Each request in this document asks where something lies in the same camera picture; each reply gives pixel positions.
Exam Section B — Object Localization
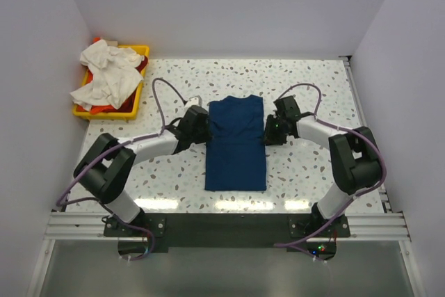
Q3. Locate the blue printed t-shirt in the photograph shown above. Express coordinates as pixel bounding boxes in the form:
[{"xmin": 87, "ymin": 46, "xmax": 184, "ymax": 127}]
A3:
[{"xmin": 204, "ymin": 95, "xmax": 267, "ymax": 192}]

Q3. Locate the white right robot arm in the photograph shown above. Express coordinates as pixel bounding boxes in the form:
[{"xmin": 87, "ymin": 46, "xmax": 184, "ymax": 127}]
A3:
[{"xmin": 264, "ymin": 96, "xmax": 384, "ymax": 236}]

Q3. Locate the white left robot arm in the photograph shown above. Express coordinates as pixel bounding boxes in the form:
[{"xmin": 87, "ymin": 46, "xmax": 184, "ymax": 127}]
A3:
[{"xmin": 74, "ymin": 105, "xmax": 211, "ymax": 226}]

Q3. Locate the yellow plastic bin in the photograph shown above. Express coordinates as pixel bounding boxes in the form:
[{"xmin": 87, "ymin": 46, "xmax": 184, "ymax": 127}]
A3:
[{"xmin": 72, "ymin": 45, "xmax": 149, "ymax": 122}]

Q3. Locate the white crumpled t-shirt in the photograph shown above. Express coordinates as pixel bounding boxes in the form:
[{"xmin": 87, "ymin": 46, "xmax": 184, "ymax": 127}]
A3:
[{"xmin": 70, "ymin": 39, "xmax": 145, "ymax": 111}]

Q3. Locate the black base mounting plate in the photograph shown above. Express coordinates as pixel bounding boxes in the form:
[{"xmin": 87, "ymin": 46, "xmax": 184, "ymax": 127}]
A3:
[{"xmin": 103, "ymin": 210, "xmax": 349, "ymax": 255}]

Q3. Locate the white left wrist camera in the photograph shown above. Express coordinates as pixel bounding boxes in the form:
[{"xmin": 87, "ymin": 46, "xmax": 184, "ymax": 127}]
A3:
[{"xmin": 186, "ymin": 95, "xmax": 202, "ymax": 106}]

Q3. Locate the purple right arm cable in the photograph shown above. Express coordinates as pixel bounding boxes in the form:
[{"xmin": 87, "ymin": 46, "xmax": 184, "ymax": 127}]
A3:
[{"xmin": 274, "ymin": 83, "xmax": 389, "ymax": 251}]

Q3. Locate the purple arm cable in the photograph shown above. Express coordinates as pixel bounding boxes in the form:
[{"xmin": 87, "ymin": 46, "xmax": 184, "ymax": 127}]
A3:
[
  {"xmin": 56, "ymin": 77, "xmax": 191, "ymax": 262},
  {"xmin": 274, "ymin": 83, "xmax": 389, "ymax": 251}
]

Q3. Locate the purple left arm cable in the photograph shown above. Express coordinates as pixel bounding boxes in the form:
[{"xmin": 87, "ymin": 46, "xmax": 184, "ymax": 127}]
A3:
[{"xmin": 56, "ymin": 77, "xmax": 191, "ymax": 262}]

